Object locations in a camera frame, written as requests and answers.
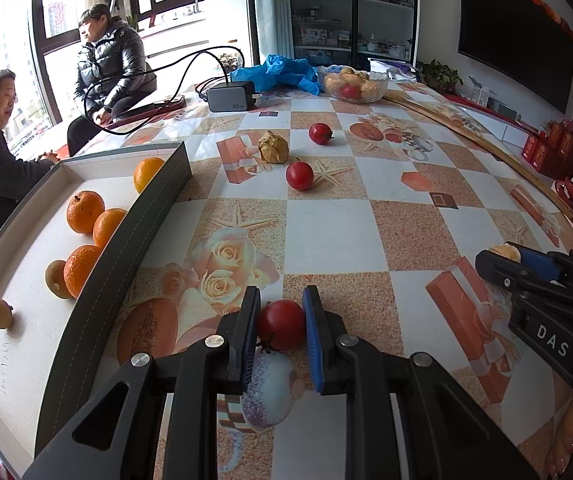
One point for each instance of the white low cabinet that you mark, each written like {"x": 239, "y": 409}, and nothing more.
{"x": 508, "y": 132}

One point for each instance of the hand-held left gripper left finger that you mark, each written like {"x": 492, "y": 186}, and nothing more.
{"x": 246, "y": 330}

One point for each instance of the grey tray with white inside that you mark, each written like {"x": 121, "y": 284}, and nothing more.
{"x": 31, "y": 340}

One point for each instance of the grey power adapter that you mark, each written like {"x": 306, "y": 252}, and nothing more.
{"x": 231, "y": 97}

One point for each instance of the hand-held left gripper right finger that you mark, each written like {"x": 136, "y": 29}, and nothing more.
{"x": 314, "y": 340}

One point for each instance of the glass door cabinet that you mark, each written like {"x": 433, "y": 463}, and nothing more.
{"x": 326, "y": 10}

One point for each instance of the orange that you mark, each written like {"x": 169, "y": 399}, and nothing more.
{"x": 85, "y": 211}
{"x": 149, "y": 174}
{"x": 82, "y": 270}
{"x": 109, "y": 227}

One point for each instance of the blue plastic bag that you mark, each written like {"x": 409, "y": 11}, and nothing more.
{"x": 281, "y": 72}

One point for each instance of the dark red flat case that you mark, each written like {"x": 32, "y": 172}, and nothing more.
{"x": 166, "y": 104}

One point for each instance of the small red tomato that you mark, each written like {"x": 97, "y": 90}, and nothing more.
{"x": 320, "y": 133}
{"x": 281, "y": 325}
{"x": 300, "y": 175}
{"x": 350, "y": 91}

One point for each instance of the potted green plant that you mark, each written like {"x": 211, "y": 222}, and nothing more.
{"x": 439, "y": 74}

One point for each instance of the small white box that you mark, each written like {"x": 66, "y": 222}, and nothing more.
{"x": 481, "y": 91}

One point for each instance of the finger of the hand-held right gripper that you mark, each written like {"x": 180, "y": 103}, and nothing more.
{"x": 501, "y": 270}
{"x": 541, "y": 265}

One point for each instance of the white printed bag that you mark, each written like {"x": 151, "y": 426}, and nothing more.
{"x": 391, "y": 67}

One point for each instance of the black wall screen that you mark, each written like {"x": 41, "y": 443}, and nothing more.
{"x": 516, "y": 25}

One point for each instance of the long wooden strip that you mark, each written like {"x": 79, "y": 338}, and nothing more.
{"x": 513, "y": 161}

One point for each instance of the glass bowl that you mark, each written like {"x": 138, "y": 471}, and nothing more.
{"x": 352, "y": 99}

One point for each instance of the small brown round fruit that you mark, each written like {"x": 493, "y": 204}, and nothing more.
{"x": 0, "y": 313}

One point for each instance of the grey-blue curtain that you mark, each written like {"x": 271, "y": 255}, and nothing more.
{"x": 272, "y": 10}

